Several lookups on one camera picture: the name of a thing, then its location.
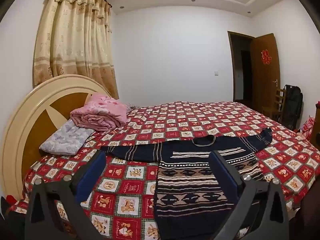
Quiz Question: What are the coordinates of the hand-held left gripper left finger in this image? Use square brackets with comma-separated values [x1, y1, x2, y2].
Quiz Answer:
[24, 151, 108, 240]

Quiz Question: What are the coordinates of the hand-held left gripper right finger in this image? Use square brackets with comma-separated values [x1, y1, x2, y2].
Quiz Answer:
[208, 150, 298, 240]

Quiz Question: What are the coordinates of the navy patterned knit sweater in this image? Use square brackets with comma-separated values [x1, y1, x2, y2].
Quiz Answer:
[100, 127, 273, 240]

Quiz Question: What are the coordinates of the lavender floral pillow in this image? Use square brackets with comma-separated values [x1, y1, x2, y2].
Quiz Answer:
[39, 119, 95, 155]

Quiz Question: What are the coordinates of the folded pink blanket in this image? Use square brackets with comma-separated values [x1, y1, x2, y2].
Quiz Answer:
[70, 92, 128, 132]

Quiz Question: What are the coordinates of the red teddy bear bedsheet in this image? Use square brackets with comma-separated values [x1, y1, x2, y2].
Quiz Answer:
[6, 101, 320, 240]

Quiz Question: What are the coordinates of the wooden chair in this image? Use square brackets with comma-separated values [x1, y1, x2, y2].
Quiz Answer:
[262, 88, 287, 124]

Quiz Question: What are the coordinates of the cream and brown headboard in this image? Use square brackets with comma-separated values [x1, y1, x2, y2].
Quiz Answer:
[0, 74, 112, 200]

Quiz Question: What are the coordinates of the brown wooden door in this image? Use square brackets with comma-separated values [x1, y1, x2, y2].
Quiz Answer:
[250, 33, 281, 117]

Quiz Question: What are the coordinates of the red patterned bag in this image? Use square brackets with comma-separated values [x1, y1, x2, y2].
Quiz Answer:
[301, 115, 316, 140]

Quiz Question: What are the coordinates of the black bag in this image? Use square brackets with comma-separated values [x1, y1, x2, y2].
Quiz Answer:
[284, 84, 304, 130]

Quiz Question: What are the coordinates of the red paper door decoration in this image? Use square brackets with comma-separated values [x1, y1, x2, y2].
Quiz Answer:
[260, 49, 272, 65]

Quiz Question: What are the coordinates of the beige floral curtain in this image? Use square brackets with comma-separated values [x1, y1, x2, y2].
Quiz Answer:
[33, 0, 119, 99]

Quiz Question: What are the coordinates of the dark wooden door frame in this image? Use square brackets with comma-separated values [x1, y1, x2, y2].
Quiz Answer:
[227, 31, 256, 103]

